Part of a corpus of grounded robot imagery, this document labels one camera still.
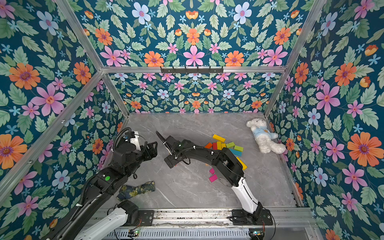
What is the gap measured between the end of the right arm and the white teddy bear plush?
1.65ft

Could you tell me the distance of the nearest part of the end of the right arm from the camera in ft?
2.16

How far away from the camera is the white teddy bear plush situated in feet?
3.01
